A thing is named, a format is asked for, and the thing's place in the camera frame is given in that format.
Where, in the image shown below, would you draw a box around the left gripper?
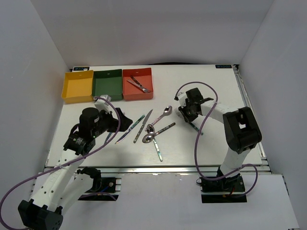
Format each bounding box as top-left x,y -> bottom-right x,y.
92,107 -> 133,137

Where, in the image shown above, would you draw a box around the green handled knife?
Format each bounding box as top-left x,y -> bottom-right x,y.
115,115 -> 145,144

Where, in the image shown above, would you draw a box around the green handled fork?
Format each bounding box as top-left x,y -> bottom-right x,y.
190,122 -> 200,132

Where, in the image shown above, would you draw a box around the pink handled knife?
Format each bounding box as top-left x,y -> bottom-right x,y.
104,132 -> 112,144

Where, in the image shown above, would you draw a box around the mosaic handled knife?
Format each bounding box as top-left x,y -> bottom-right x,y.
133,109 -> 153,144

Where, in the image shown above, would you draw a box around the pink handled spoon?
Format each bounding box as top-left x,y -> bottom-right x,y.
150,105 -> 173,126

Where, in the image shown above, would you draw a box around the green handled spoon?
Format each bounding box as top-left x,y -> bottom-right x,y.
142,122 -> 176,143

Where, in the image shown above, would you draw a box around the mosaic handled spoon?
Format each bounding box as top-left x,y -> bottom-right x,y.
146,124 -> 163,161

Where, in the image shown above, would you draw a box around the pink handled fork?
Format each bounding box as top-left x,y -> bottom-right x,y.
127,80 -> 151,93

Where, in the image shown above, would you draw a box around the mosaic handled fork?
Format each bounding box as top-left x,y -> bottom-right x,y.
130,76 -> 142,86

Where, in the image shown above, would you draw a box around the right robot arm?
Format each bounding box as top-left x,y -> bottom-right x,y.
175,88 -> 262,191

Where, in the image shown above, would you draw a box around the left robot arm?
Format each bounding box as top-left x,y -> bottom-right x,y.
18,107 -> 132,230

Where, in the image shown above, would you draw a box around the green container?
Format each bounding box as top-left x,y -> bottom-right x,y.
92,69 -> 123,101

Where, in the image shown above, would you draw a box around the red container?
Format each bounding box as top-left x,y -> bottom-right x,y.
122,68 -> 154,101

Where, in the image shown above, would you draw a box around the yellow container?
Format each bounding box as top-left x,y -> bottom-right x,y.
61,70 -> 94,104

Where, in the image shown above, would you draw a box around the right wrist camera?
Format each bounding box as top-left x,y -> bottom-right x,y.
175,92 -> 187,119

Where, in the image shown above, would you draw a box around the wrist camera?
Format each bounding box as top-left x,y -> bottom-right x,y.
94,94 -> 111,114
175,92 -> 187,119

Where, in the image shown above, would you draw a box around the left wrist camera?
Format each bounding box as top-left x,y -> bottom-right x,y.
94,94 -> 111,114

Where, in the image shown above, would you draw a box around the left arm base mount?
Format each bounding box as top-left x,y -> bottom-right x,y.
67,167 -> 121,201

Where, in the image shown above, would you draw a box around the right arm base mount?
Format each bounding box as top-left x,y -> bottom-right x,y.
196,174 -> 247,204

